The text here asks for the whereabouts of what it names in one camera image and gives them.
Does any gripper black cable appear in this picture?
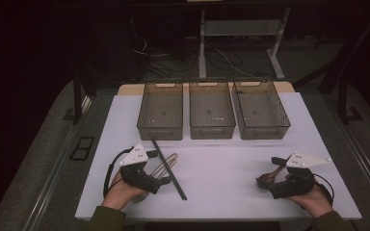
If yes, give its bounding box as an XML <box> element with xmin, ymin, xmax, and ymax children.
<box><xmin>102</xmin><ymin>146</ymin><xmax>134</xmax><ymax>198</ymax></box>
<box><xmin>312</xmin><ymin>172</ymin><xmax>335</xmax><ymax>206</ymax></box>

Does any metal floor rail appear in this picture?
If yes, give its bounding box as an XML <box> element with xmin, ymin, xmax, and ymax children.
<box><xmin>22</xmin><ymin>95</ymin><xmax>93</xmax><ymax>231</ymax></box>
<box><xmin>327</xmin><ymin>104</ymin><xmax>370</xmax><ymax>210</ymax></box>

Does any brown wooden spoon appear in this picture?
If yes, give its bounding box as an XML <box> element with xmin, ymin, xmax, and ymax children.
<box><xmin>257</xmin><ymin>162</ymin><xmax>287</xmax><ymax>185</ymax></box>

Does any person's right hand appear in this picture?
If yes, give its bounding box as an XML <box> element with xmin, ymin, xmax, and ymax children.
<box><xmin>285</xmin><ymin>184</ymin><xmax>334</xmax><ymax>219</ymax></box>

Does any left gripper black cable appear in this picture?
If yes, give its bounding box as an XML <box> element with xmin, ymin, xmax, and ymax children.
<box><xmin>102</xmin><ymin>146</ymin><xmax>134</xmax><ymax>198</ymax></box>

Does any person's left hand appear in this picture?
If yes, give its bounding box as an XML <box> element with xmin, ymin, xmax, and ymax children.
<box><xmin>101</xmin><ymin>171</ymin><xmax>148</xmax><ymax>211</ymax></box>

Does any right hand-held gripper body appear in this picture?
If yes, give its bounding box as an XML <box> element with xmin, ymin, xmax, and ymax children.
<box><xmin>269</xmin><ymin>151</ymin><xmax>332</xmax><ymax>200</ymax></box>

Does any brown wooden chopstick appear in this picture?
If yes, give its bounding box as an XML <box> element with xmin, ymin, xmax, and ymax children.
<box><xmin>149</xmin><ymin>152</ymin><xmax>178</xmax><ymax>177</ymax></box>
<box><xmin>153</xmin><ymin>155</ymin><xmax>179</xmax><ymax>180</ymax></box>

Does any translucent brown storage bin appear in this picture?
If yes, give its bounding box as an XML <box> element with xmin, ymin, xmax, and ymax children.
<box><xmin>232</xmin><ymin>78</ymin><xmax>292</xmax><ymax>141</ymax></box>
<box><xmin>188</xmin><ymin>79</ymin><xmax>237</xmax><ymax>141</ymax></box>
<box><xmin>136</xmin><ymin>80</ymin><xmax>185</xmax><ymax>141</ymax></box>

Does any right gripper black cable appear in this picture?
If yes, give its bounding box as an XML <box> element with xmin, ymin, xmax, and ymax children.
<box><xmin>312</xmin><ymin>172</ymin><xmax>335</xmax><ymax>206</ymax></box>

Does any tangle of black floor cables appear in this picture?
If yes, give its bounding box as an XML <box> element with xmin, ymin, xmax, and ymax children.
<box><xmin>129</xmin><ymin>18</ymin><xmax>249</xmax><ymax>81</ymax></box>

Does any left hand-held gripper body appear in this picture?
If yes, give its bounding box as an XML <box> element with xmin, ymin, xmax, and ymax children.
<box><xmin>119</xmin><ymin>142</ymin><xmax>162</xmax><ymax>195</ymax></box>

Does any white floor cable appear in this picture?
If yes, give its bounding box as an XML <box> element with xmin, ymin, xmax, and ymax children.
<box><xmin>216</xmin><ymin>47</ymin><xmax>256</xmax><ymax>79</ymax></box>

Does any white metal table frame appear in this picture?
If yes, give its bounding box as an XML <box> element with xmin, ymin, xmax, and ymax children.
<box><xmin>198</xmin><ymin>8</ymin><xmax>292</xmax><ymax>81</ymax></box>

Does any black metal stand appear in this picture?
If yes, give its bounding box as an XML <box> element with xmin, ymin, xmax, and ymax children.
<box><xmin>293</xmin><ymin>9</ymin><xmax>370</xmax><ymax>125</ymax></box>

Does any black floor socket frame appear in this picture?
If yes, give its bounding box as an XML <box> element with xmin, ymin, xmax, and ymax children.
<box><xmin>68</xmin><ymin>136</ymin><xmax>96</xmax><ymax>162</ymax></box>

